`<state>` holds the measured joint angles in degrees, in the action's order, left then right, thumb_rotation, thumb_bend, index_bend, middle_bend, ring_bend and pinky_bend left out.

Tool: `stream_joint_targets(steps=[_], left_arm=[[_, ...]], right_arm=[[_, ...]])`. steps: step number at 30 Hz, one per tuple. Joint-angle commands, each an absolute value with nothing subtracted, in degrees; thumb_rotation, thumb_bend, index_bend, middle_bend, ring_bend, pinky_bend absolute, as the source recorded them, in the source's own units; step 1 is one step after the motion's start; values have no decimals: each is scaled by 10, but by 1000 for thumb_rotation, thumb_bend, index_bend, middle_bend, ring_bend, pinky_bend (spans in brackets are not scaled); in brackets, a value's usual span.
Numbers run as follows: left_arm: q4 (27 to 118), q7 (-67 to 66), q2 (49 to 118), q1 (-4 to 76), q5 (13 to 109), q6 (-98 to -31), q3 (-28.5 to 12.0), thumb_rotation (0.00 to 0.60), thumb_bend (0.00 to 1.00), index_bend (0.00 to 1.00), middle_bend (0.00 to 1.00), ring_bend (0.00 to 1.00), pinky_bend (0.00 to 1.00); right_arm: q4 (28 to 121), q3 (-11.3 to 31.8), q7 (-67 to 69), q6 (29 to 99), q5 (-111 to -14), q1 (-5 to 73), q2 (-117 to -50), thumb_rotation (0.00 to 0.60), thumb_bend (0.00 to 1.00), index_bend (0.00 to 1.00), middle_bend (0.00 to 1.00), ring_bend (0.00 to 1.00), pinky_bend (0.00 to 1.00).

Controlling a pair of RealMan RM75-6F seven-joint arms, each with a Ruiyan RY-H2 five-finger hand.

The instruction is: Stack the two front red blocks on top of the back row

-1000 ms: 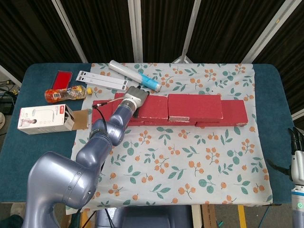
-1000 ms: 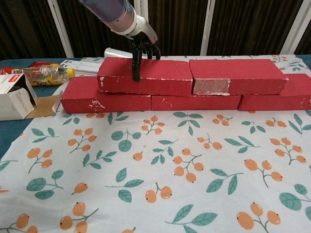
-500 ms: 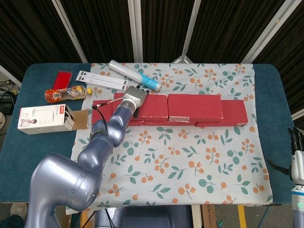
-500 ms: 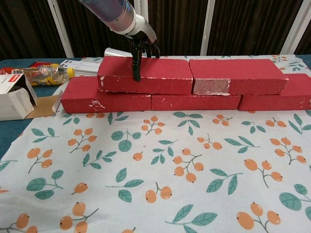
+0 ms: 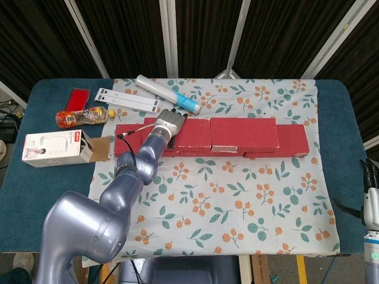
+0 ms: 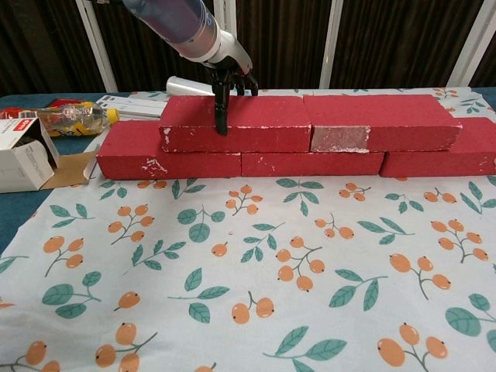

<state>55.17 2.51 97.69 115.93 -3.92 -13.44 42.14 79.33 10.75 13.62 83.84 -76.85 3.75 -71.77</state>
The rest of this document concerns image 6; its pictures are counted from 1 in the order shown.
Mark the red foam brick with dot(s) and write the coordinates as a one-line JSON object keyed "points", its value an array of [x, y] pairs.
{"points": [[131, 143], [310, 164], [438, 164]]}

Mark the floral fruit print tablecloth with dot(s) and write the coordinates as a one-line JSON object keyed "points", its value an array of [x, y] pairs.
{"points": [[310, 252]]}

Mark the long white flat box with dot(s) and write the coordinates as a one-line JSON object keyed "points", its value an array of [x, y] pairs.
{"points": [[143, 110], [128, 100]]}

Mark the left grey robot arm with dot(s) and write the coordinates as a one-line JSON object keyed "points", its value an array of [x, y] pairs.
{"points": [[182, 27]]}

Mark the dark folding screen white frame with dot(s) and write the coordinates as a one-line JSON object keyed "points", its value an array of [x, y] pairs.
{"points": [[387, 38]]}

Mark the red brick with taped end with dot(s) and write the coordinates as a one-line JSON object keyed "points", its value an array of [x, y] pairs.
{"points": [[387, 112]]}

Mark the red flat case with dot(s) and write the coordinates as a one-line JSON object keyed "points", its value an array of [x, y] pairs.
{"points": [[64, 102]]}

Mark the orange drink plastic bottle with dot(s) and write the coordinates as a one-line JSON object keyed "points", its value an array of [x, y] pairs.
{"points": [[77, 118]]}

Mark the clear film roll blue label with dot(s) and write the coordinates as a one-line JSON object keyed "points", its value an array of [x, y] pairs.
{"points": [[186, 86]]}

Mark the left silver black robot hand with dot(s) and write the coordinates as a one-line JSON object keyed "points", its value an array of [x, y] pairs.
{"points": [[234, 54]]}

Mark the white desk lamp carton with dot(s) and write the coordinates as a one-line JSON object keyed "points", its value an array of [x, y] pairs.
{"points": [[23, 162]]}

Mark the red brick with scuffed top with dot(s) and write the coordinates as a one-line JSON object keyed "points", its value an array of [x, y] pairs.
{"points": [[263, 112]]}

